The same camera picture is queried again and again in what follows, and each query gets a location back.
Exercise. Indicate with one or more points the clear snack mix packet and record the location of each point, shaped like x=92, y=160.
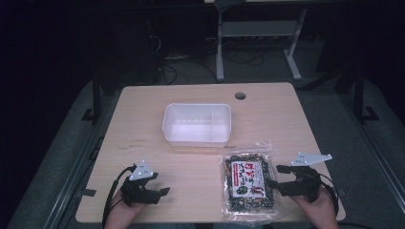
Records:
x=250, y=183

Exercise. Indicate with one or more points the white metal desk frame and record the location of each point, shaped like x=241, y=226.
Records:
x=254, y=28

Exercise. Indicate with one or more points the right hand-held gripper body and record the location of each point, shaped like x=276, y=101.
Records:
x=304, y=184

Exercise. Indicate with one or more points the person's right hand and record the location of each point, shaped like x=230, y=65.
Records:
x=316, y=211

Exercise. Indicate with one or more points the dark table edge bracket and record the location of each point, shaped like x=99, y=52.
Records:
x=86, y=192

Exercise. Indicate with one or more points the grey metal floor rail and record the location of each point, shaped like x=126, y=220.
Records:
x=74, y=178
x=374, y=152

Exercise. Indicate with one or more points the person's left hand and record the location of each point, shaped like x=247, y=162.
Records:
x=122, y=213

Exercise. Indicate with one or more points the white plastic container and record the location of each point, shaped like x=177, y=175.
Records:
x=196, y=127

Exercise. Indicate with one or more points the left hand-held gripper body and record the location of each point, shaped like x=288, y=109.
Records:
x=140, y=192

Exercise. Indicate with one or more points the black metal stand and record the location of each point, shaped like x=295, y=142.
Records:
x=361, y=98
x=95, y=101

